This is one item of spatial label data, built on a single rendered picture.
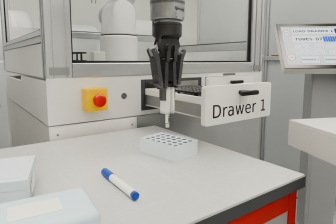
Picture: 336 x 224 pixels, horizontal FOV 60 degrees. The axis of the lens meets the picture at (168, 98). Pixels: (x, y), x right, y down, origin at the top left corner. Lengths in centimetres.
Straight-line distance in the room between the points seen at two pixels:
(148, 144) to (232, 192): 28
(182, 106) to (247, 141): 68
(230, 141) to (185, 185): 85
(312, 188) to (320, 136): 109
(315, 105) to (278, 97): 109
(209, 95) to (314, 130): 27
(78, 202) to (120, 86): 63
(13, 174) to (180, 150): 35
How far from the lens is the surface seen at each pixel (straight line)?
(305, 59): 163
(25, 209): 44
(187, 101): 88
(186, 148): 72
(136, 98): 105
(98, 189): 58
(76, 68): 95
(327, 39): 176
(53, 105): 95
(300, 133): 86
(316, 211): 193
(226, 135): 138
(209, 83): 124
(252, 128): 152
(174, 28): 74
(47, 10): 95
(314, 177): 185
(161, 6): 74
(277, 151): 290
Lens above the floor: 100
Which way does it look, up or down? 7 degrees down
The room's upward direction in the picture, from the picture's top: straight up
